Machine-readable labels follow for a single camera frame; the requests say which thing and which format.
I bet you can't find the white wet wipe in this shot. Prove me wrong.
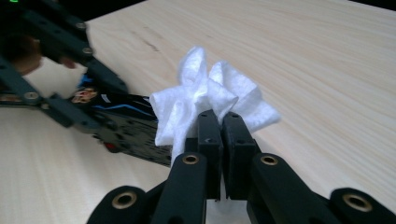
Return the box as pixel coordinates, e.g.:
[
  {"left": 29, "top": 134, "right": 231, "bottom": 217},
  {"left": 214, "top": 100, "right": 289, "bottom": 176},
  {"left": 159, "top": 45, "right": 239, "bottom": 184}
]
[{"left": 148, "top": 46, "right": 281, "bottom": 166}]

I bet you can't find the blue toy car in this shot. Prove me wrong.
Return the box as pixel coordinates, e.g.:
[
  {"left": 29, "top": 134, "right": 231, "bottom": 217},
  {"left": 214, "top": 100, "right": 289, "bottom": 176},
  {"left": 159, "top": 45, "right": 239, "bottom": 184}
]
[{"left": 71, "top": 74, "right": 174, "bottom": 167}]

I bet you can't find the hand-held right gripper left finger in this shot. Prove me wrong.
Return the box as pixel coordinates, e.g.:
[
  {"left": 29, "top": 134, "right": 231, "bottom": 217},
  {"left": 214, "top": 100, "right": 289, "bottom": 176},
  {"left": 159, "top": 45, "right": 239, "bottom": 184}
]
[{"left": 150, "top": 108, "right": 224, "bottom": 224}]

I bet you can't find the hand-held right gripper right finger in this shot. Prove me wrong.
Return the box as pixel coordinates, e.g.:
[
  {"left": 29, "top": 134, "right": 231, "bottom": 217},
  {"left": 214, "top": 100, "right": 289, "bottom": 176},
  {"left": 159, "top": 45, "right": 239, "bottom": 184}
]
[{"left": 221, "top": 111, "right": 342, "bottom": 224}]

